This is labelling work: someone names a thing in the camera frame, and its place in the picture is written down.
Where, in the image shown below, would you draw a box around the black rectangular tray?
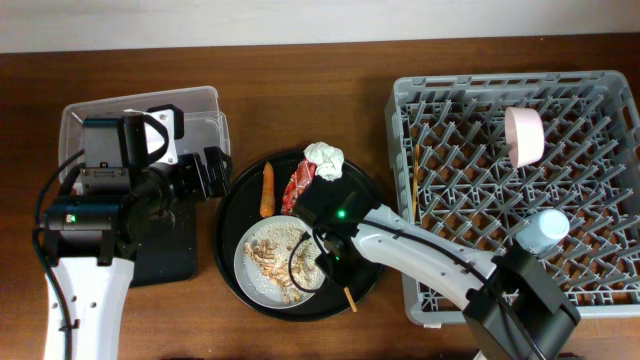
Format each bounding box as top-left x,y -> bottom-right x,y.
130,203 -> 197,287

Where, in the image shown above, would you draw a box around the pink bowl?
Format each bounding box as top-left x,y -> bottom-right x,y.
505,107 -> 545,168

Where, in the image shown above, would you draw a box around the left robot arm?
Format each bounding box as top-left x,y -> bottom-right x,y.
32,146 -> 232,359

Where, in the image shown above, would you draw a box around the white tissue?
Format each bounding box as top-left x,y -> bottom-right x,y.
304,142 -> 344,181

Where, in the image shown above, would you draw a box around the grey plate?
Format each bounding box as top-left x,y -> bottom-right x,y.
233,215 -> 321,310

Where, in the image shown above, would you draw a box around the rice and peanut leftovers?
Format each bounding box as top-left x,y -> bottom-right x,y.
242,221 -> 326,306

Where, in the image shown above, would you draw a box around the wooden chopstick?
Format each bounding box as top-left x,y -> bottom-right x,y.
343,286 -> 358,313
411,144 -> 420,224

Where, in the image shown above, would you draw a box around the grey dishwasher rack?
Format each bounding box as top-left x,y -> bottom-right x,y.
385,71 -> 639,318

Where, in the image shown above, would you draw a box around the orange carrot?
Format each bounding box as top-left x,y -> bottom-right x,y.
259,162 -> 275,218

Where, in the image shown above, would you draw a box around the round black tray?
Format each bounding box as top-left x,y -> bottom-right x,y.
213,149 -> 385,322

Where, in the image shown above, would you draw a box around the blue cup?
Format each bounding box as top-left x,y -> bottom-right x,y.
516,209 -> 570,255

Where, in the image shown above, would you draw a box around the red snack wrapper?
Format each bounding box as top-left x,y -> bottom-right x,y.
281,160 -> 317,215

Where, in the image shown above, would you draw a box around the clear plastic bin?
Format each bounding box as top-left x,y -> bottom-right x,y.
58,86 -> 231,210

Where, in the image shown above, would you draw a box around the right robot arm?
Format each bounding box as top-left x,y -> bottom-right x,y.
292,179 -> 581,359

